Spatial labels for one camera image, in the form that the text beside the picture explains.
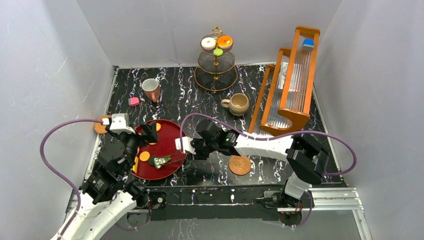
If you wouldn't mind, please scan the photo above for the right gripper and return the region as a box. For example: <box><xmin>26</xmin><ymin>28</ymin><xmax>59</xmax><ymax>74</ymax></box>
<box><xmin>187</xmin><ymin>138</ymin><xmax>218</xmax><ymax>161</ymax></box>

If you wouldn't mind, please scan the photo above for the green triangular cake slice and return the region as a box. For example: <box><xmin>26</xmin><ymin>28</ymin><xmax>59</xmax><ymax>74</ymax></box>
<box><xmin>153</xmin><ymin>156</ymin><xmax>171</xmax><ymax>169</ymax></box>

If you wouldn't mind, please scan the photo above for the green macaron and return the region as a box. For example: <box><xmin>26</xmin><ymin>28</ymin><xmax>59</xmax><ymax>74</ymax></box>
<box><xmin>213</xmin><ymin>48</ymin><xmax>224</xmax><ymax>56</ymax></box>

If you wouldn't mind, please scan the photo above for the white donut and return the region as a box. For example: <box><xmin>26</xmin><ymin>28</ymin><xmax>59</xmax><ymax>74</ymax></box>
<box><xmin>200</xmin><ymin>37</ymin><xmax>216</xmax><ymax>51</ymax></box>

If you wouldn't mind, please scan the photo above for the orange donut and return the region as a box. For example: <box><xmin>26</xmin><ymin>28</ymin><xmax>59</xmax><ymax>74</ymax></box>
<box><xmin>216</xmin><ymin>35</ymin><xmax>233</xmax><ymax>49</ymax></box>

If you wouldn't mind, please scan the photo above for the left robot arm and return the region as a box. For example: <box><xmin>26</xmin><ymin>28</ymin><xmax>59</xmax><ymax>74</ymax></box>
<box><xmin>40</xmin><ymin>114</ymin><xmax>158</xmax><ymax>240</ymax></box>

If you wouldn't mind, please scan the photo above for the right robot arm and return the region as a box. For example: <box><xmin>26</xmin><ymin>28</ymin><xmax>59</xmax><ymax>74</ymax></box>
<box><xmin>175</xmin><ymin>119</ymin><xmax>330</xmax><ymax>207</ymax></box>

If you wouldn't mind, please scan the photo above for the yellow biscuit lower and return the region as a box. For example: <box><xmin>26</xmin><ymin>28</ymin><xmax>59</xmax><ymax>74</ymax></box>
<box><xmin>138</xmin><ymin>151</ymin><xmax>151</xmax><ymax>162</ymax></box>

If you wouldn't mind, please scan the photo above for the black sandwich cookie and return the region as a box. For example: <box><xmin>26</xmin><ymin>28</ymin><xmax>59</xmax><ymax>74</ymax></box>
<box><xmin>147</xmin><ymin>156</ymin><xmax>156</xmax><ymax>167</ymax></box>

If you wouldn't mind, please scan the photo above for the red round tray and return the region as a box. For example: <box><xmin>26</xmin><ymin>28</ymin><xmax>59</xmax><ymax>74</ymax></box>
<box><xmin>131</xmin><ymin>119</ymin><xmax>187</xmax><ymax>181</ymax></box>

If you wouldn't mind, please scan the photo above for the pink grey eraser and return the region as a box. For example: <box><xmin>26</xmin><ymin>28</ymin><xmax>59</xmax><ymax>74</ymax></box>
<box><xmin>128</xmin><ymin>97</ymin><xmax>140</xmax><ymax>107</ymax></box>

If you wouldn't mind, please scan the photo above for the yellow layered cake slice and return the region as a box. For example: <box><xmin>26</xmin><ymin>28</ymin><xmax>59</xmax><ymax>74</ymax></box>
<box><xmin>132</xmin><ymin>156</ymin><xmax>140</xmax><ymax>174</ymax></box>

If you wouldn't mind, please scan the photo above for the pink mug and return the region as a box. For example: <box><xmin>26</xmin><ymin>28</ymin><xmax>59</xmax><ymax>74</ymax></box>
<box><xmin>141</xmin><ymin>78</ymin><xmax>161</xmax><ymax>103</ymax></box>

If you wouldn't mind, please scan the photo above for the woven coaster left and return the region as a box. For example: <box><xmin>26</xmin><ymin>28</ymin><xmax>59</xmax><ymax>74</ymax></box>
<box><xmin>93</xmin><ymin>115</ymin><xmax>111</xmax><ymax>134</ymax></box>

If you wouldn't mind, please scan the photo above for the woven coaster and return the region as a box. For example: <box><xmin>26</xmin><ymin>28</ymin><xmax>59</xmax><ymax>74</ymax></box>
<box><xmin>93</xmin><ymin>115</ymin><xmax>111</xmax><ymax>134</ymax></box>
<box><xmin>228</xmin><ymin>155</ymin><xmax>252</xmax><ymax>176</ymax></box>

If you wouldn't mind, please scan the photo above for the woven coaster front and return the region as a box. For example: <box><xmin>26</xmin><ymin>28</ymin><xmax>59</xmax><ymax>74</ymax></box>
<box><xmin>228</xmin><ymin>155</ymin><xmax>252</xmax><ymax>176</ymax></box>

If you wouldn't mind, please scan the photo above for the beige mug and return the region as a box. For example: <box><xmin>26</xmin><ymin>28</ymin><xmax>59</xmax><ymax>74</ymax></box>
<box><xmin>220</xmin><ymin>93</ymin><xmax>250</xmax><ymax>116</ymax></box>

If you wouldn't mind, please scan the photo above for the three-tier glass cake stand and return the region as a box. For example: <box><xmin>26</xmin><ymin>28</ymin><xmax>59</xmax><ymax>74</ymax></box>
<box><xmin>194</xmin><ymin>26</ymin><xmax>238</xmax><ymax>92</ymax></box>

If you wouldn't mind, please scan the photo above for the orange wooden rack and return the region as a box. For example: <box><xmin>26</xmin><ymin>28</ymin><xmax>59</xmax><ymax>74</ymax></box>
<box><xmin>247</xmin><ymin>26</ymin><xmax>321</xmax><ymax>136</ymax></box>

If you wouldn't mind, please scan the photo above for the blue eraser block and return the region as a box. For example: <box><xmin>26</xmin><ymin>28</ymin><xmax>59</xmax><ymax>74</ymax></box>
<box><xmin>301</xmin><ymin>38</ymin><xmax>315</xmax><ymax>51</ymax></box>

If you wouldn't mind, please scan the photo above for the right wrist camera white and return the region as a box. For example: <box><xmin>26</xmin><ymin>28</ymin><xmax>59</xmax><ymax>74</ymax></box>
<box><xmin>174</xmin><ymin>136</ymin><xmax>196</xmax><ymax>155</ymax></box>

